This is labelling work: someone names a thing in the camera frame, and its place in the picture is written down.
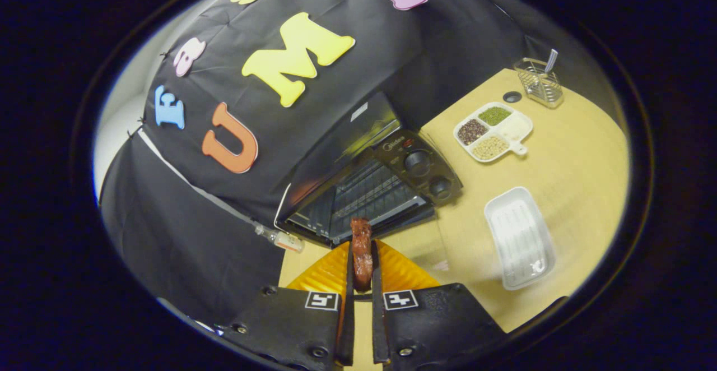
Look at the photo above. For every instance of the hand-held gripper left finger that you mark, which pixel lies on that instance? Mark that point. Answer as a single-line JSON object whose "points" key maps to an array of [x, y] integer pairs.
{"points": [[346, 332]]}

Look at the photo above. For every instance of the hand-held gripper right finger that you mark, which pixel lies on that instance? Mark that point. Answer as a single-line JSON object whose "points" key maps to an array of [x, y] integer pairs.
{"points": [[378, 332]]}

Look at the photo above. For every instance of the brown steak piece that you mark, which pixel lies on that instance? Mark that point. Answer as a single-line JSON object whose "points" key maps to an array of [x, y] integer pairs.
{"points": [[361, 253]]}

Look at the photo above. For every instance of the black toaster oven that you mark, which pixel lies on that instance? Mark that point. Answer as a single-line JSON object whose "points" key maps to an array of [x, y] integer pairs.
{"points": [[392, 153]]}

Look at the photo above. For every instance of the clear glass bottle orange label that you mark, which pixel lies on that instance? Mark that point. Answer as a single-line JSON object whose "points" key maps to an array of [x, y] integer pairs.
{"points": [[288, 241]]}

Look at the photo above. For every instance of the white rectangular tray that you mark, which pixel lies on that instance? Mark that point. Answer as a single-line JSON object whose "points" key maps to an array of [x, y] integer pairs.
{"points": [[518, 236]]}

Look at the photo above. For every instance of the white divided plate with grains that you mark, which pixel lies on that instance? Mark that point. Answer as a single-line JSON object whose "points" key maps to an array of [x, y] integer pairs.
{"points": [[512, 130]]}

